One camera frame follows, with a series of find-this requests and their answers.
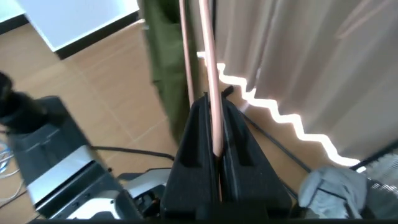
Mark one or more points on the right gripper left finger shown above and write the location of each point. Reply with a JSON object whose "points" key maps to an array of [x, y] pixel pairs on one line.
{"points": [[189, 186]]}

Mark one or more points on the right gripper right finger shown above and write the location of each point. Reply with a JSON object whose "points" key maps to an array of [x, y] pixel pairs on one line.
{"points": [[255, 186]]}

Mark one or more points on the pink clothes hanger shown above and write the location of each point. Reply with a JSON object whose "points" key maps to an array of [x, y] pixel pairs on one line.
{"points": [[214, 93]]}

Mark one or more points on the green long-sleeved shirt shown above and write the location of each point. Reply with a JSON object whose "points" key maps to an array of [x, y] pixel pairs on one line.
{"points": [[168, 62]]}

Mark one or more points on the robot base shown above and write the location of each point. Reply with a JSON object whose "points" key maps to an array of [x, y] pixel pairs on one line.
{"points": [[62, 168]]}

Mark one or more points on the black clothes rack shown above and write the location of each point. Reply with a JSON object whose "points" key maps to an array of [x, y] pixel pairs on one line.
{"points": [[228, 91]]}

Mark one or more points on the white laundry basket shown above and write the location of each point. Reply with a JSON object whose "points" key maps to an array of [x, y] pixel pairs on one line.
{"points": [[385, 177]]}

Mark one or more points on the pale grey shorts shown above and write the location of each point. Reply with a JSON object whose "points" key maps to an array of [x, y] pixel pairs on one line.
{"points": [[332, 189]]}

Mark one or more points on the beige curtain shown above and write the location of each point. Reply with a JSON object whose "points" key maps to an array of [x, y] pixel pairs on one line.
{"points": [[295, 62]]}

